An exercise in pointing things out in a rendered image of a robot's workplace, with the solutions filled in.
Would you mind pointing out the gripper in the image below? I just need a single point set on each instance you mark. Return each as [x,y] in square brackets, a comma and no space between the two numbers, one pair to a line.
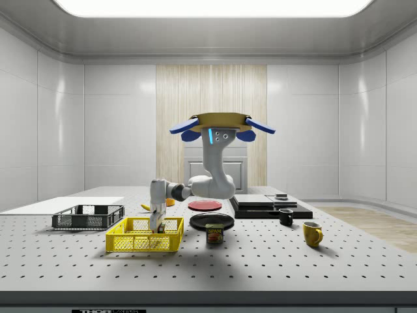
[157,208]

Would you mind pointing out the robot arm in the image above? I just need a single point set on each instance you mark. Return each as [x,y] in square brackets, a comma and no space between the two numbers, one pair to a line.
[213,169]

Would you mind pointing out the banana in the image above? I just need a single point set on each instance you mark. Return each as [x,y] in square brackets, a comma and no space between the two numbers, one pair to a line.
[145,206]

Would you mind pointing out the yellow bowl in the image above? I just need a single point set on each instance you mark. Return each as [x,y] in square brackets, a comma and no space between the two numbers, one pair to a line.
[170,202]

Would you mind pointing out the yellow basket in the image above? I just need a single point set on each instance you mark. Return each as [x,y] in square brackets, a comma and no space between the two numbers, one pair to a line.
[140,241]

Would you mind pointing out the red plate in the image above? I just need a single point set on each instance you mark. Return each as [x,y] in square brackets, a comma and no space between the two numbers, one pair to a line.
[204,205]

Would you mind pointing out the black plate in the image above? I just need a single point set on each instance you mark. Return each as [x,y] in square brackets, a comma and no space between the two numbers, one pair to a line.
[208,219]

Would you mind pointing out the flat-sided can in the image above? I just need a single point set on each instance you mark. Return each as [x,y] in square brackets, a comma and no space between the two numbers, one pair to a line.
[215,234]

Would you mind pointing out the dark grey basket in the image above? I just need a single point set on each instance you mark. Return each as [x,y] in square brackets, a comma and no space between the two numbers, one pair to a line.
[84,221]

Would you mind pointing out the white cabinet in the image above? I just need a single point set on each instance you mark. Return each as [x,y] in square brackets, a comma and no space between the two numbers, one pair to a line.
[236,169]

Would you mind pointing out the black stove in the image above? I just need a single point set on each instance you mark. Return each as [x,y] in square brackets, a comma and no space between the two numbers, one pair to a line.
[257,212]

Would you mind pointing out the white board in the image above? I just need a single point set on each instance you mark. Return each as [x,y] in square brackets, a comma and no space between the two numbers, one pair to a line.
[49,203]

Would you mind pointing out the black mug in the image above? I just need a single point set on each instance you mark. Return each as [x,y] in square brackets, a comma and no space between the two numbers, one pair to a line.
[285,217]

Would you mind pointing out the yellow mug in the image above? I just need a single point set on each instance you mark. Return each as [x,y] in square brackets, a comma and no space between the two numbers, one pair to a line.
[311,235]

